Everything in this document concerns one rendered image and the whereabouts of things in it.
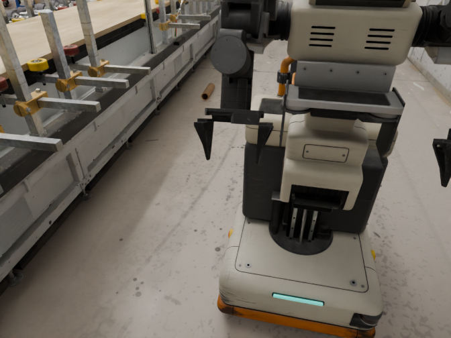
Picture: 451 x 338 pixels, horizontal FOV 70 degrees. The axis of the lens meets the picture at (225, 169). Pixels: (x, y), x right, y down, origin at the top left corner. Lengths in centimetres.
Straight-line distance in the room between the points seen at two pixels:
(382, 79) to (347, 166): 27
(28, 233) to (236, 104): 147
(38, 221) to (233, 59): 157
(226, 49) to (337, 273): 105
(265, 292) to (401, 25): 96
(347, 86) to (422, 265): 130
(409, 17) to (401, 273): 132
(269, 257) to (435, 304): 81
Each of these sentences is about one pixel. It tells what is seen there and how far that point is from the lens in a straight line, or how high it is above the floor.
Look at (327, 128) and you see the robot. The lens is 95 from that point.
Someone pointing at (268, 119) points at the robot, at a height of 81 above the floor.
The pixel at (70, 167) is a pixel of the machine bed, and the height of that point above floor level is 26.
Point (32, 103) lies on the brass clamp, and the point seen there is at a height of 84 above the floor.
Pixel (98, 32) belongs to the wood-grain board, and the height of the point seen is 90.
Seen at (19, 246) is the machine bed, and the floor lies 17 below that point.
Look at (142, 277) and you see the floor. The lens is 170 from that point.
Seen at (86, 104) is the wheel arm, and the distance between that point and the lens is 131.
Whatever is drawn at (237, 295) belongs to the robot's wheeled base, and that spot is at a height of 21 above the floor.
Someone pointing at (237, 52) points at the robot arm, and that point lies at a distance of 52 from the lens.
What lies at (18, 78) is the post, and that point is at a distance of 138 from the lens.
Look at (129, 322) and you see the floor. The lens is 158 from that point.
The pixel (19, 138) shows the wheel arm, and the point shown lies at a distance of 121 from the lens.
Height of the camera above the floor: 133
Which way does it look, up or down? 35 degrees down
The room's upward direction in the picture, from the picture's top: straight up
